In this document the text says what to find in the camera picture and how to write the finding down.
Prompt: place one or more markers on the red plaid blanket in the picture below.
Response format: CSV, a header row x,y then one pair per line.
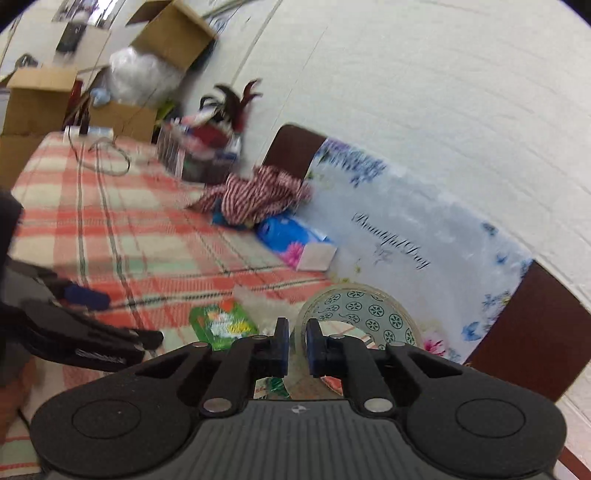
x,y
115,217

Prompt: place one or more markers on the dark feather duster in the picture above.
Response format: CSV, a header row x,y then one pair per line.
x,y
235,104

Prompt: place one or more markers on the basket of assorted items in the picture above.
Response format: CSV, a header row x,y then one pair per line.
x,y
194,147

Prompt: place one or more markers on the blue floral packet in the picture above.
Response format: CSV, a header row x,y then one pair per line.
x,y
281,233

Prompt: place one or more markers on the white plastic bag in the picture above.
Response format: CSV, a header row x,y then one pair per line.
x,y
141,74

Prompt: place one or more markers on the green snack packet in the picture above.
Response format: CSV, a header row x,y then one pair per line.
x,y
221,323

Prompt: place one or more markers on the clear bag of cotton swabs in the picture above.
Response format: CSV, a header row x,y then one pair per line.
x,y
263,307

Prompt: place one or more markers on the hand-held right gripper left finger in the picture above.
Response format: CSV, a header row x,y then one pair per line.
x,y
282,346

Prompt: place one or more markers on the patterned round plate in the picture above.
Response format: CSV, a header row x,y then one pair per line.
x,y
369,309

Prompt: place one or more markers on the floral printed cloth cover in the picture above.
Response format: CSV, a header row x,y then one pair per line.
x,y
406,240

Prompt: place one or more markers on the red white striped cloth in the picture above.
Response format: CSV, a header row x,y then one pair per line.
x,y
258,194

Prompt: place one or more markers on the low cardboard box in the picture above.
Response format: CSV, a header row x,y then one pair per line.
x,y
124,117

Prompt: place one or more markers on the small white card box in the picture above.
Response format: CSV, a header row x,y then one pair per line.
x,y
316,257

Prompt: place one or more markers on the open tilted cardboard box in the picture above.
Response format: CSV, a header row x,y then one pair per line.
x,y
178,32

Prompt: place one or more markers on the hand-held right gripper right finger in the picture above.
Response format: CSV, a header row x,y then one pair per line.
x,y
314,348

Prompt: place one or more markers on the tall cardboard box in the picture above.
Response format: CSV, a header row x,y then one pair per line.
x,y
37,106

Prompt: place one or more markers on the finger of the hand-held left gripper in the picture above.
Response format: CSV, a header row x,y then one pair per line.
x,y
87,297
92,341

